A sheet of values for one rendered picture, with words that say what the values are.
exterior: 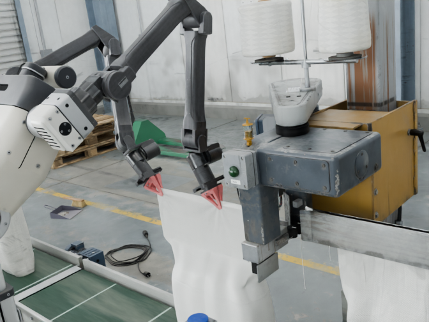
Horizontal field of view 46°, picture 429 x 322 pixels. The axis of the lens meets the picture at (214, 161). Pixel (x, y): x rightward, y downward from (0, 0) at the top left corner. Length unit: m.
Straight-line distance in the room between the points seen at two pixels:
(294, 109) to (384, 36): 0.43
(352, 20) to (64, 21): 8.65
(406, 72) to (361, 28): 5.21
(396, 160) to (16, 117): 1.10
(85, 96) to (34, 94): 0.16
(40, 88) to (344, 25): 0.83
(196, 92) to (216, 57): 6.68
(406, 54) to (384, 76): 4.95
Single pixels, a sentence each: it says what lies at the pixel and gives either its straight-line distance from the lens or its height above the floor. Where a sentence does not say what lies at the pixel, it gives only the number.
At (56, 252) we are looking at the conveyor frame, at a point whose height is 0.39.
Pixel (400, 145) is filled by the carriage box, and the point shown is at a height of 1.22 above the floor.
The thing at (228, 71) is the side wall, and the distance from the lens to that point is 8.18.
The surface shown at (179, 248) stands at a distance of 1.90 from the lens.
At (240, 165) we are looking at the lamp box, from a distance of 1.26.
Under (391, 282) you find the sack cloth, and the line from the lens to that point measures 1.41.
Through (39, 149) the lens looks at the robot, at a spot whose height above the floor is 1.37.
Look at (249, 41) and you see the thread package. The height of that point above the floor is 1.58.
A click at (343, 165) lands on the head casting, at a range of 1.19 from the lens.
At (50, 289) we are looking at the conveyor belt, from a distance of 2.89.
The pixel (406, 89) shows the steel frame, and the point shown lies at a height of 0.51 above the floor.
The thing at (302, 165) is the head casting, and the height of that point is 1.31.
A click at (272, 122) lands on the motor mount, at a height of 1.30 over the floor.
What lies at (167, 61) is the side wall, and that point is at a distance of 9.12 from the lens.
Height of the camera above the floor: 1.67
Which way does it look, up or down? 16 degrees down
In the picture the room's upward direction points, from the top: 7 degrees counter-clockwise
